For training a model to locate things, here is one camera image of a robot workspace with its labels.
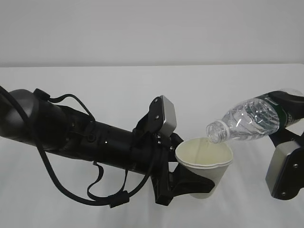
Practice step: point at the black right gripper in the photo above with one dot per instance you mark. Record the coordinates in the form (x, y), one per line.
(294, 105)

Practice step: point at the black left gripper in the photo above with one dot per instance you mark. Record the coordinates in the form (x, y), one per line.
(169, 184)

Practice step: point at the white paper cup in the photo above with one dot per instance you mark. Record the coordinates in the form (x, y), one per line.
(206, 159)

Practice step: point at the clear water bottle green label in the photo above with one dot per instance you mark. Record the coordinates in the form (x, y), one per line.
(252, 119)

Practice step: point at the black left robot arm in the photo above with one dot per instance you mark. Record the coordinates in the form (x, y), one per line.
(37, 119)

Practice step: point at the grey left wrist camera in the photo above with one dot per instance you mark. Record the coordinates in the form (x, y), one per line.
(160, 119)

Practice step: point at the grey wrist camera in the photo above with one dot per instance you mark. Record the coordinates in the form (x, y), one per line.
(285, 174)
(160, 119)

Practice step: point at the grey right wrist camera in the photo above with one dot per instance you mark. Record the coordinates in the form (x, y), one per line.
(285, 174)

